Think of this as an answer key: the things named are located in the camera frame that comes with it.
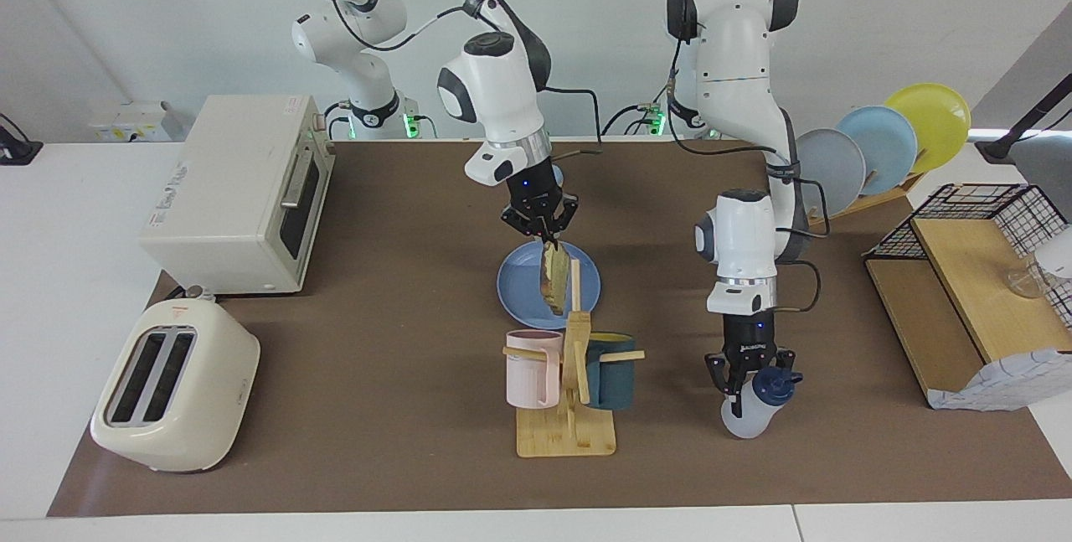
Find grey plate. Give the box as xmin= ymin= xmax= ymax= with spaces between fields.
xmin=796 ymin=128 xmax=866 ymax=216

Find toasted bread slice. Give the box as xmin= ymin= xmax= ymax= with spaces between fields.
xmin=540 ymin=239 xmax=572 ymax=317

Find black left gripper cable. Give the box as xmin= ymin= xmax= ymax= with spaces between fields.
xmin=667 ymin=0 xmax=832 ymax=312

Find white toaster oven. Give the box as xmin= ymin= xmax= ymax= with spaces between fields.
xmin=138 ymin=94 xmax=336 ymax=296

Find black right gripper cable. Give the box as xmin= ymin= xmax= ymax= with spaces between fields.
xmin=281 ymin=0 xmax=606 ymax=159

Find brown table mat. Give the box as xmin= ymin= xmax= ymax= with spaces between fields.
xmin=48 ymin=140 xmax=1072 ymax=518

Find wooden mug tree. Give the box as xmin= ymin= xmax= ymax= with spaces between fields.
xmin=502 ymin=259 xmax=646 ymax=459

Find wooden shelf with wire basket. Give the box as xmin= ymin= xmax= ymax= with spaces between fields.
xmin=863 ymin=183 xmax=1072 ymax=410

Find teal mug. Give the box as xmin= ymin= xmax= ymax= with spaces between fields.
xmin=584 ymin=332 xmax=637 ymax=410

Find cream two-slot toaster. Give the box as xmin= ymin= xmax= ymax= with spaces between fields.
xmin=90 ymin=299 xmax=261 ymax=473

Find grey rounded object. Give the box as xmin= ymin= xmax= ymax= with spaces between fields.
xmin=1018 ymin=132 xmax=1072 ymax=220

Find wooden plate rack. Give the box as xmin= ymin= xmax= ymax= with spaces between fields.
xmin=804 ymin=172 xmax=926 ymax=229

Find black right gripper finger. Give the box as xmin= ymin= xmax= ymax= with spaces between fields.
xmin=501 ymin=207 xmax=549 ymax=243
xmin=546 ymin=197 xmax=580 ymax=243

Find white patterned paper sheet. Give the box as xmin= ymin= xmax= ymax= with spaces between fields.
xmin=1036 ymin=224 xmax=1072 ymax=279
xmin=928 ymin=348 xmax=1072 ymax=413

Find yellow plate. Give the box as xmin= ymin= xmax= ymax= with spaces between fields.
xmin=885 ymin=83 xmax=972 ymax=174

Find black clamp base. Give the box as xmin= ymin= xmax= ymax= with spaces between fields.
xmin=0 ymin=113 xmax=43 ymax=166

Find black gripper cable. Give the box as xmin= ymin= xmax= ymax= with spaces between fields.
xmin=281 ymin=0 xmax=606 ymax=159
xmin=667 ymin=0 xmax=832 ymax=312

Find black arm base cable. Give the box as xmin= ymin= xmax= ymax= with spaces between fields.
xmin=601 ymin=102 xmax=671 ymax=138

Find white bottle with navy cap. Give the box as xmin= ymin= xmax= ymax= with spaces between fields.
xmin=721 ymin=366 xmax=803 ymax=441

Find light blue plate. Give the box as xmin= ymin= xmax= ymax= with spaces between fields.
xmin=837 ymin=106 xmax=918 ymax=195

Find periwinkle blue plate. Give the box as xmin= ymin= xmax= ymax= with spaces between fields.
xmin=497 ymin=240 xmax=601 ymax=319

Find pink mug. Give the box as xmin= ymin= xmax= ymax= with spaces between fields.
xmin=505 ymin=329 xmax=564 ymax=410

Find clear glass cup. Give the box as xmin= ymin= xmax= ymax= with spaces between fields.
xmin=1008 ymin=261 xmax=1048 ymax=300

